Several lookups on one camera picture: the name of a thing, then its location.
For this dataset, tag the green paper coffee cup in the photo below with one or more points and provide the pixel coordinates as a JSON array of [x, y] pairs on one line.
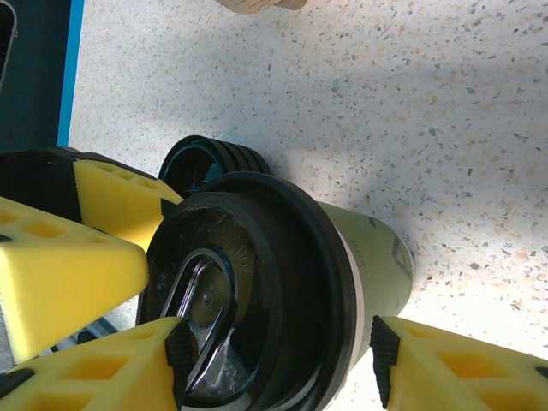
[[377, 265]]

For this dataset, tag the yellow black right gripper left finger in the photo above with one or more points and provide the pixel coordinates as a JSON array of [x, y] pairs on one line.
[[85, 377]]

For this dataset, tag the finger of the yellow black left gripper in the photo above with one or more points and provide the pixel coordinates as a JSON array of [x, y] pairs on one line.
[[64, 274], [111, 188]]

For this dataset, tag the brown pulp cup carrier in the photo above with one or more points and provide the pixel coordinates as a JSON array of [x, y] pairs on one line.
[[257, 4]]

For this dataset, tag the black round lid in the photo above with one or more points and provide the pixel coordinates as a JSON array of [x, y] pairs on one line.
[[240, 158]]

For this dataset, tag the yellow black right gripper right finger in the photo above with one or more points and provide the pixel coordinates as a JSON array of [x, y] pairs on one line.
[[462, 372]]

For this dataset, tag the black coffee cup lid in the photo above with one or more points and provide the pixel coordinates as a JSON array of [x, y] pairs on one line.
[[278, 240]]

